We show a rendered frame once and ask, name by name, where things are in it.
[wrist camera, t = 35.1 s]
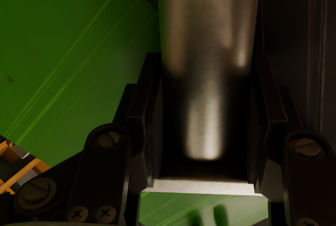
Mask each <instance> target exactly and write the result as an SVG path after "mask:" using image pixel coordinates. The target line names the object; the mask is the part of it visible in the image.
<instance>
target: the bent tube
mask: <svg viewBox="0 0 336 226"><path fill-rule="evenodd" d="M258 1H259V0H158V14H159V31H160V47H161V64H162V80H163V97H164V113H165V130H166V140H165V147H164V153H163V160H162V166H161V173H160V178H159V179H154V185H153V188H146V189H145V190H143V191H151V192H175V193H198V194H222V195H246V196H263V195H262V194H256V193H255V192H254V185H253V184H248V179H247V171H246V163H245V155H244V147H243V133H244V124H245V115H246V106H247V98H248V89H249V80H250V71H251V63H252V54H253V45H254V36H255V27H256V19H257V10H258Z"/></svg>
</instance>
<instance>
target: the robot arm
mask: <svg viewBox="0 0 336 226"><path fill-rule="evenodd" d="M165 142H166V122H165V106H164V89H163V73H162V56H161V53H147V54H146V57H145V60H144V63H143V66H142V69H141V72H140V75H139V78H138V81H137V84H130V83H128V84H126V86H125V89H124V91H123V94H122V97H121V100H120V102H119V105H118V108H117V110H116V113H115V116H114V118H113V121H112V123H108V124H103V125H100V126H98V127H97V128H95V129H93V130H92V131H91V132H90V133H89V134H88V136H87V138H86V141H85V144H84V148H83V151H81V152H79V153H77V154H75V155H74V156H72V157H70V158H68V159H66V160H64V161H63V162H61V163H59V164H57V165H55V166H53V167H52V168H50V169H48V170H46V171H44V172H42V173H41V174H39V175H37V176H35V177H33V178H31V179H30V180H28V181H27V182H25V183H24V184H23V185H22V186H21V187H20V188H19V189H18V190H17V192H16V193H14V194H11V193H10V192H6V193H3V194H0V226H139V217H140V205H141V192H142V191H143V190H145V189H146V188H153V187H154V181H155V179H159V178H160V175H161V168H162V162H163V155H164V149H165ZM242 142H243V150H244V158H245V166H246V174H247V182H248V184H253V187H254V193H256V194H262V195H263V196H264V197H266V198H267V199H268V203H267V207H268V226H336V153H335V150H334V147H333V145H332V143H331V142H330V141H329V140H328V139H327V138H326V137H325V136H323V135H321V134H320V133H318V132H315V131H312V130H308V129H304V128H303V125H302V122H301V119H300V116H299V114H298V111H297V108H296V105H295V103H294V100H293V97H292V94H291V91H290V89H289V87H288V86H278V85H277V83H276V79H275V76H274V73H273V70H272V67H271V63H270V60H269V57H268V54H267V53H252V59H251V68H250V77H249V85H248V94H247V103H246V112H245V121H244V129H243V138H242Z"/></svg>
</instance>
